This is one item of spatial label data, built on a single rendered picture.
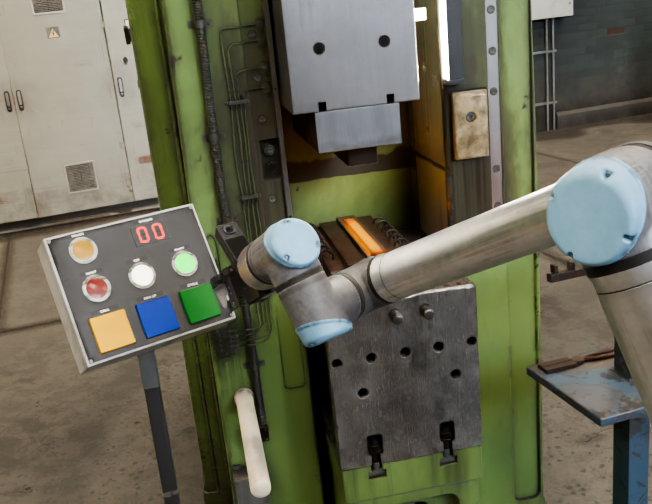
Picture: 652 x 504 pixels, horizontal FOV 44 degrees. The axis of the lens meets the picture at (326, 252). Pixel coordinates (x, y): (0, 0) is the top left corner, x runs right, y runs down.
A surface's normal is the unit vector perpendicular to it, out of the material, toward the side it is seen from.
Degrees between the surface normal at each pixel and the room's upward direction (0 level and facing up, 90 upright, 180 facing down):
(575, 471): 0
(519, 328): 90
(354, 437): 90
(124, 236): 60
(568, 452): 0
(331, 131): 90
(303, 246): 56
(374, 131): 90
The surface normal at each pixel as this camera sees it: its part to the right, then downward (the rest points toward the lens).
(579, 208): -0.71, 0.16
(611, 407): -0.10, -0.95
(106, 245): 0.45, -0.31
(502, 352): 0.18, 0.28
